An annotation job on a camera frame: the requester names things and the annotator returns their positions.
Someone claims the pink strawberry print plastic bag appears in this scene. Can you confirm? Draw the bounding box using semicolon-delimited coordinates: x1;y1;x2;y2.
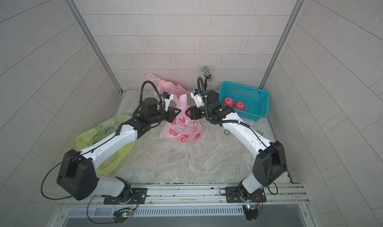
160;94;205;143

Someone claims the teal plastic basket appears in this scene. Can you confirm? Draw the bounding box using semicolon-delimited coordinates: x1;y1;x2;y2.
218;82;270;121

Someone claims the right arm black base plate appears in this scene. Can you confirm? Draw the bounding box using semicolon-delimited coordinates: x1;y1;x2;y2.
223;186;267;204

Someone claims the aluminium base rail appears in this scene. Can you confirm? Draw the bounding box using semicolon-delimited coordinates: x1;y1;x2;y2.
58;183;309;209

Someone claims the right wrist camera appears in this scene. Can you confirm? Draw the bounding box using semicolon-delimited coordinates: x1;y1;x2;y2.
191;89;204;108

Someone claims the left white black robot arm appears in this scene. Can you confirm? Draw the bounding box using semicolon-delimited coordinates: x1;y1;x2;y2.
56;90;181;204

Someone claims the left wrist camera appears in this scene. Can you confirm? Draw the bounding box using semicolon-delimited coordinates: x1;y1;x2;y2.
161;92;174;102

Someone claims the plain pink plastic bag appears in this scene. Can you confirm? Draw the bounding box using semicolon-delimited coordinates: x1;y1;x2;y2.
146;73;190;104

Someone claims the microphone on black stand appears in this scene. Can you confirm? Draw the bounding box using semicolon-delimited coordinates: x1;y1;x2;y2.
201;66;211;90

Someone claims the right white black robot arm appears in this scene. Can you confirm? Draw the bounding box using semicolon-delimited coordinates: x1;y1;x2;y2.
185;77;287;202

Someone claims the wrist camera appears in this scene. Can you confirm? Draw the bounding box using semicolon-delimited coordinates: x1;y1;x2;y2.
161;92;174;102
191;89;204;108

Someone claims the left circuit board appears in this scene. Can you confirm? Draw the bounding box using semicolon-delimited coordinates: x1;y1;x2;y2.
112;208;135;224

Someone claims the right circuit board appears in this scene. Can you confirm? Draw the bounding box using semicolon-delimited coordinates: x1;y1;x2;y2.
242;205;259;222

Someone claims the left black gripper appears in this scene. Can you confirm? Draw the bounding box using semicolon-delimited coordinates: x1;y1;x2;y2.
148;106;182;125

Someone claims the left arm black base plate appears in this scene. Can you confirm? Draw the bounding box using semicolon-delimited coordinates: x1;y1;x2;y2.
103;188;148;205

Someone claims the red apple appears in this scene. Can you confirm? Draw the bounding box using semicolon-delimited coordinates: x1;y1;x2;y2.
223;97;234;107
234;101;245;111

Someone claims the yellow-green plastic bag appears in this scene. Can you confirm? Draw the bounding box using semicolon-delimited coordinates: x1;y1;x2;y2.
75;115;136;177

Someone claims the small printed card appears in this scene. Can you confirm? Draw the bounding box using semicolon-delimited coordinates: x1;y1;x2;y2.
256;129;264;136

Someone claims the circuit board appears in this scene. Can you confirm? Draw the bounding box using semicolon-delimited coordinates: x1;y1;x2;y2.
112;208;135;224
242;205;259;222

